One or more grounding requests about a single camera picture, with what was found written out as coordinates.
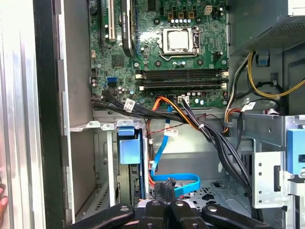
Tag silver CPU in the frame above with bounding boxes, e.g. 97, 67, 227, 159
166, 29, 191, 52

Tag orange wires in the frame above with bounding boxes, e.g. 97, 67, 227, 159
152, 96, 202, 131

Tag blue flat wire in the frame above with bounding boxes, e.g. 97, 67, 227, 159
149, 104, 201, 199

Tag hard disk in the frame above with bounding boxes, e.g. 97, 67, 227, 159
116, 127, 146, 202

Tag blue plastic drive latch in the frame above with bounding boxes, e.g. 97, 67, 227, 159
286, 128, 305, 175

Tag black graphics card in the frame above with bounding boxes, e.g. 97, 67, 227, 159
118, 0, 138, 57

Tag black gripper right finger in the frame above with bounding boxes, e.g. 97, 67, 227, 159
166, 178, 272, 229

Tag metal disk bay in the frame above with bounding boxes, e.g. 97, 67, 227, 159
69, 119, 150, 210

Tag green motherboard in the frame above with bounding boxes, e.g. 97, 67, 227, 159
88, 0, 230, 111

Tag black PC case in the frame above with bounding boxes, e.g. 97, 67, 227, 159
33, 0, 305, 229

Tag person hand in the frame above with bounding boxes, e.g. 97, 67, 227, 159
0, 188, 9, 222

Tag grey power supply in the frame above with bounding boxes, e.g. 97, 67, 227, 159
228, 0, 305, 57

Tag black RAM slot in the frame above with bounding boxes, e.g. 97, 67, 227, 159
135, 68, 229, 81
139, 80, 227, 91

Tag black wire bundle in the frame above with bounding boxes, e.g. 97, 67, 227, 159
91, 90, 254, 210

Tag metal drive cage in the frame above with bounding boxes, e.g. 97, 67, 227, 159
250, 114, 305, 210

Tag yellow wires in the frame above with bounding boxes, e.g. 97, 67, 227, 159
247, 51, 305, 98

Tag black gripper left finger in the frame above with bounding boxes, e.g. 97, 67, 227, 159
68, 181, 170, 229

